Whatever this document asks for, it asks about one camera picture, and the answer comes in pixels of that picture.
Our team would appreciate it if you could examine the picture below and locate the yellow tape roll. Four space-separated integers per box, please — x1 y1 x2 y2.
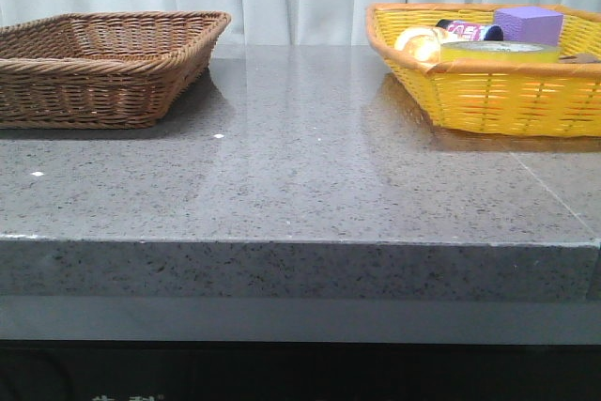
439 41 560 63

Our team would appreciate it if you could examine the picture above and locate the purple labelled black tube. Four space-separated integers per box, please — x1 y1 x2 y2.
436 19 504 42

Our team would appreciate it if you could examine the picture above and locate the brown wicker basket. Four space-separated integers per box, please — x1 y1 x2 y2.
1 11 231 130

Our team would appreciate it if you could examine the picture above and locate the yellow woven basket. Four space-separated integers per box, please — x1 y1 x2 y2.
365 3 600 137

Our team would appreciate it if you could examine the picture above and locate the purple foam block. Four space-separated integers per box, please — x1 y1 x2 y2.
493 6 564 46

